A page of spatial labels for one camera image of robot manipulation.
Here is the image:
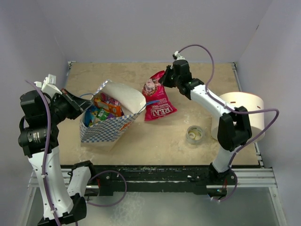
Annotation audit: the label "white cylindrical paper lamp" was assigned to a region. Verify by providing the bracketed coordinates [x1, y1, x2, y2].
[211, 92, 266, 144]

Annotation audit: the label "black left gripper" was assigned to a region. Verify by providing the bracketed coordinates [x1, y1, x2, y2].
[46, 88, 94, 124]

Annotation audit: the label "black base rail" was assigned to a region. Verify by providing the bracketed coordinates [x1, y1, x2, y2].
[56, 164, 228, 197]

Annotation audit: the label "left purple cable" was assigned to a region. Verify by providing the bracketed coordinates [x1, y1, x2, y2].
[24, 80, 128, 226]

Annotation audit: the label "blue colourful snack bag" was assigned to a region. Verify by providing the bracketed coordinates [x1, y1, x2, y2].
[84, 105, 99, 127]

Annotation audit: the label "clear tape roll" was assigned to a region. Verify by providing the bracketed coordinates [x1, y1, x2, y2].
[185, 125, 204, 145]

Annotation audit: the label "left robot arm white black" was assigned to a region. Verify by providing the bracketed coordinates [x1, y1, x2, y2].
[18, 89, 97, 226]

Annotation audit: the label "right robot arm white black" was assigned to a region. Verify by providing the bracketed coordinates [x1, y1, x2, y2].
[159, 59, 252, 184]

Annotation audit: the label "orange snack box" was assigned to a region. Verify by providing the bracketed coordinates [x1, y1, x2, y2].
[93, 93, 124, 117]

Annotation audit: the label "aluminium frame rails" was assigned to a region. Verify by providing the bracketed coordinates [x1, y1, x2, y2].
[23, 61, 287, 226]

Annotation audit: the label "green snack pack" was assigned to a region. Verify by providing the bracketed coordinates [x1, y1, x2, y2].
[93, 108, 110, 124]

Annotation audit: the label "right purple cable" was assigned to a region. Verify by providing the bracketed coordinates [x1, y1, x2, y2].
[178, 44, 280, 203]

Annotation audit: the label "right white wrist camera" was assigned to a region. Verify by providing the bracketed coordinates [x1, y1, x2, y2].
[173, 51, 186, 61]

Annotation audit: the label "red Real chips bag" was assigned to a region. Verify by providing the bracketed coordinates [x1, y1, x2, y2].
[142, 71, 177, 121]

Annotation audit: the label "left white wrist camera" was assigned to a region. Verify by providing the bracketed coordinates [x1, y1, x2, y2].
[34, 74, 62, 98]

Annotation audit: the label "purple cable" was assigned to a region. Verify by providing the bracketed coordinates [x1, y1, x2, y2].
[24, 80, 128, 226]
[178, 44, 280, 203]

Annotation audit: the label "blue checkered paper bag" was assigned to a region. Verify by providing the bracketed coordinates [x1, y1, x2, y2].
[79, 80, 147, 151]

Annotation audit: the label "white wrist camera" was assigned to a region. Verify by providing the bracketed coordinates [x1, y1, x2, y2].
[173, 51, 186, 61]
[34, 74, 62, 98]

